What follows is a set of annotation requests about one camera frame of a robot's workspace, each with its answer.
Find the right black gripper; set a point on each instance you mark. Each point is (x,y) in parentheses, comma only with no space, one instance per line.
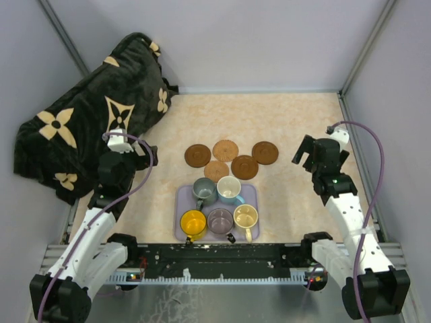
(306,146)

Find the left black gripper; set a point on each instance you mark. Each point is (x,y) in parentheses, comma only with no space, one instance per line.
(143,160)

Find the dark wooden coaster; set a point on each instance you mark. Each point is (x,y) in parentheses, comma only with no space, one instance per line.
(197,155)
(265,153)
(244,167)

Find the woven coaster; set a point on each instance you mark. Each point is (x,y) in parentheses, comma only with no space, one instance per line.
(215,170)
(225,150)

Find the light blue mug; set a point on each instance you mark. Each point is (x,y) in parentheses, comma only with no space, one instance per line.
(229,189)

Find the cream mug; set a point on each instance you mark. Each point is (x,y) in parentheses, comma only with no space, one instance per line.
(245,218)

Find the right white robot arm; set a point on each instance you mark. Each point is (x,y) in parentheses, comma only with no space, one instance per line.
(370,284)

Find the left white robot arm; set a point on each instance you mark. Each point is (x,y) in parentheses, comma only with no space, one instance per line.
(66,292)

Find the black floral plush blanket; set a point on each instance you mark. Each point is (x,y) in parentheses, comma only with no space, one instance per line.
(60,147)

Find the grey green mug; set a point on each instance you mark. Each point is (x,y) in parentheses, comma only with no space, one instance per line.
(204,192)

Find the yellow mug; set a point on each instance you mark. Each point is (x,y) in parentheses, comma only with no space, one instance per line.
(194,225)

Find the mauve purple mug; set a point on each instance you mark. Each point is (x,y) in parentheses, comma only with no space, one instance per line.
(220,222)

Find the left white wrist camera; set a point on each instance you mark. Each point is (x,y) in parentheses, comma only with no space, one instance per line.
(118,141)

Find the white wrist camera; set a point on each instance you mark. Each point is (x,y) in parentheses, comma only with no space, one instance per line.
(338,134)
(118,141)

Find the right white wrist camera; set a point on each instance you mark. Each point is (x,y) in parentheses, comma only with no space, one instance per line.
(338,134)

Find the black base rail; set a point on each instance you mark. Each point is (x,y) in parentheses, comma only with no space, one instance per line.
(210,261)

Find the aluminium frame rail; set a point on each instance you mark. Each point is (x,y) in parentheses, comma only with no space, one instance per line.
(134,276)

